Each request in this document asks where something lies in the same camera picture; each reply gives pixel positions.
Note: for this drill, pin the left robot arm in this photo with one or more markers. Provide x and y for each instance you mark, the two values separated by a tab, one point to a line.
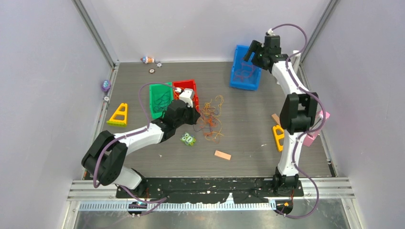
105	157

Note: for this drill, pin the green frog toy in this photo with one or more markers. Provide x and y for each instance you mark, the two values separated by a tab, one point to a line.
188	139

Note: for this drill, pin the white metronome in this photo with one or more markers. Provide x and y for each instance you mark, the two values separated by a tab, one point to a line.
296	58

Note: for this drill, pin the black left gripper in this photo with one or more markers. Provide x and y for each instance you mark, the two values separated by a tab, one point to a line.
194	114

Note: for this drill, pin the blue plastic bin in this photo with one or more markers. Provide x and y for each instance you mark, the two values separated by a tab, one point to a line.
244	75

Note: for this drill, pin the pink metronome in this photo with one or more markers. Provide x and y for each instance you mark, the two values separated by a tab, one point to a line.
309	139

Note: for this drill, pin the wooden block front centre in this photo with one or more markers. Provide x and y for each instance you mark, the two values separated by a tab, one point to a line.
222	155

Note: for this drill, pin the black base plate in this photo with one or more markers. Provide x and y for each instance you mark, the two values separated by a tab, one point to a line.
208	190

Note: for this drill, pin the wooden block near right arm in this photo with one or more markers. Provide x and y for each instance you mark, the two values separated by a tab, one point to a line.
276	119

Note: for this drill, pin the yellow triangle toy left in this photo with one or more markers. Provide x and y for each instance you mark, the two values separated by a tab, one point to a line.
120	116

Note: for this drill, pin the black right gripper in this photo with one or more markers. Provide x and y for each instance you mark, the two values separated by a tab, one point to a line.
253	47

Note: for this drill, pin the yellow triangle toy right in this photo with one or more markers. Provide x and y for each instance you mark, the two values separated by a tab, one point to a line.
278	134

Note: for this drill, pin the small clown figurine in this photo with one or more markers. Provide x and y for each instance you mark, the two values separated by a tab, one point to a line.
147	60

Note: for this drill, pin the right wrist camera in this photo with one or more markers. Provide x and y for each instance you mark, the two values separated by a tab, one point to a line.
270	32

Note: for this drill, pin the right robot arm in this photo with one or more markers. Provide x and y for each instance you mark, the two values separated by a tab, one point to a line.
299	110

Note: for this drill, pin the green plastic bin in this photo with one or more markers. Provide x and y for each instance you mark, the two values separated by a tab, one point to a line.
160	96

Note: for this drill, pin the purple round toy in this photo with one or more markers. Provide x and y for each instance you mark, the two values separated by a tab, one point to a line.
105	86

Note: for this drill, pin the yellow triangle toy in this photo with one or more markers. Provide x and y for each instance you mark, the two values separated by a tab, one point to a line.
278	134
120	116

